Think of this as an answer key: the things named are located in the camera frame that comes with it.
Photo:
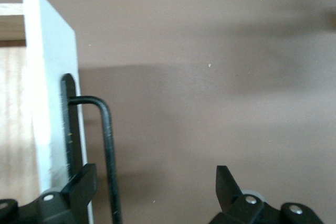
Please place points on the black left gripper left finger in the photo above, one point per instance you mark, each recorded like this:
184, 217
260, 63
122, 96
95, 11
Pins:
78, 190

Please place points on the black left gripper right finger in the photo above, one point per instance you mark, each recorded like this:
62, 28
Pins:
228, 192

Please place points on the white-fronted wooden drawer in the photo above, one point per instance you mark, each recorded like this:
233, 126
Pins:
47, 77

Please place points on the brown table cover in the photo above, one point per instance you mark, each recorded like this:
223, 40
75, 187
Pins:
210, 103

